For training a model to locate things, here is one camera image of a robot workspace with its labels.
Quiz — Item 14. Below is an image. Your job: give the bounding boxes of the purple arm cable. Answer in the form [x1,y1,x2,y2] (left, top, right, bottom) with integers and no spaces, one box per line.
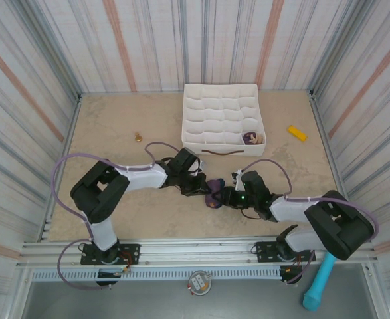
[237,158,380,286]
[52,142,169,291]

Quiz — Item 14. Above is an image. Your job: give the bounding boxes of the white fabric drawer organizer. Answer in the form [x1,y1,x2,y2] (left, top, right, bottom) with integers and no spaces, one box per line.
[181,82,268,158]

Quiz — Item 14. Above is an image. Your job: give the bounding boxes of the purple sock with orange toe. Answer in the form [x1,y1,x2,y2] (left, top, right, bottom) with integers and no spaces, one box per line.
[205,177,227,209]

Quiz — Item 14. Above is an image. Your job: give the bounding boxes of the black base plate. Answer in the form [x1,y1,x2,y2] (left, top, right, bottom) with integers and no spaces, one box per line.
[80,243,141,266]
[254,241,317,265]

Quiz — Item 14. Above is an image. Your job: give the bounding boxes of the aluminium rail frame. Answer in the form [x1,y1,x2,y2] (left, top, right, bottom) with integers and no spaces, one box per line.
[15,235,380,267]

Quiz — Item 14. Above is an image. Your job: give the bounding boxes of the teal plastic cylinder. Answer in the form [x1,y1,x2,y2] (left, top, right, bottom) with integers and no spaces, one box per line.
[302,252,336,312]

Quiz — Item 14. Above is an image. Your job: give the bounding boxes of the slotted grey cable duct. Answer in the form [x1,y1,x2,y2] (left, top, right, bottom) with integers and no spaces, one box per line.
[31,266,282,282]

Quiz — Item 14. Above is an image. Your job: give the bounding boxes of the purple sock with beige toe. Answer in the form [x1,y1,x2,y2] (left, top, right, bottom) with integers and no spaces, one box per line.
[241,131,265,146]

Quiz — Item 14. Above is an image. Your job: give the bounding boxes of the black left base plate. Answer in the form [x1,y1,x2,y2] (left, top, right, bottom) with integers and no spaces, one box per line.
[80,243,141,266]

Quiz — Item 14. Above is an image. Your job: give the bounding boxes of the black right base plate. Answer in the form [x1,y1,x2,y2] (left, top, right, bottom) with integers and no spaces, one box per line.
[254,241,317,265]

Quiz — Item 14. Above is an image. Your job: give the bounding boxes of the round grey disc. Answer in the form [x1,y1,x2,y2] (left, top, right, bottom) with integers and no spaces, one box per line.
[187,270,213,296]

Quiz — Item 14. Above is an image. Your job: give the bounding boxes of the yellow block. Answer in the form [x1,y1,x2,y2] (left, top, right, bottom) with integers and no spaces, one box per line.
[287,124,309,143]

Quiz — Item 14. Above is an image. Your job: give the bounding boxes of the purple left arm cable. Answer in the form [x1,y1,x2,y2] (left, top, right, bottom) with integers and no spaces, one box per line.
[52,142,169,291]

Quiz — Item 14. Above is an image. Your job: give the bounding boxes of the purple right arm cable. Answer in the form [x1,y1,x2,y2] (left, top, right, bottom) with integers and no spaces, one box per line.
[237,158,380,286]

